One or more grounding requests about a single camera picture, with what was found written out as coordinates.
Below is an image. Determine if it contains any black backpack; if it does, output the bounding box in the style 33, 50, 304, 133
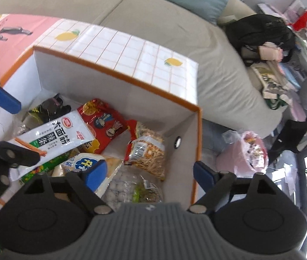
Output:
225, 14, 296, 67

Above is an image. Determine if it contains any pink white lemon tablecloth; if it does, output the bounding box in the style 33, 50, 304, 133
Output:
0, 13, 198, 104

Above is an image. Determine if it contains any beige fabric sofa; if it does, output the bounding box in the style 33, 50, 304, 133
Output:
0, 0, 282, 137

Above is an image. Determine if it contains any clear packet of white balls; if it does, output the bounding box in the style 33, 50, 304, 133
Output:
102, 165, 163, 211

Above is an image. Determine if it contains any red snack bag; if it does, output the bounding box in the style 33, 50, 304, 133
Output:
77, 99, 128, 154

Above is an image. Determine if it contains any black seaweed snack packet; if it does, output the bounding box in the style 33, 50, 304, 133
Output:
28, 93, 71, 124

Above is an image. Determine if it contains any orange cardboard box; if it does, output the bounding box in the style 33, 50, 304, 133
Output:
1, 46, 202, 208

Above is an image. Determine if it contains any white gluten stick packet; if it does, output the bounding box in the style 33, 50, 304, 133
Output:
10, 110, 95, 181

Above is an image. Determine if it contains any green sausage stick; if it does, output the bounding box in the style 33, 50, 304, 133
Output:
20, 151, 71, 184

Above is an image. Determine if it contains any pink plastic trash bag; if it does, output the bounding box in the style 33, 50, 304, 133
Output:
216, 130, 269, 178

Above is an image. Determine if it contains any bread bun packet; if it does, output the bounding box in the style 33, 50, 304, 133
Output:
52, 153, 123, 198

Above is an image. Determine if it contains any peanut snack packet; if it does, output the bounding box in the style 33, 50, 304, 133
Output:
124, 120, 166, 181

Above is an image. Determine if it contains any stack of books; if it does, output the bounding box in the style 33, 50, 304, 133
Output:
249, 62, 298, 103

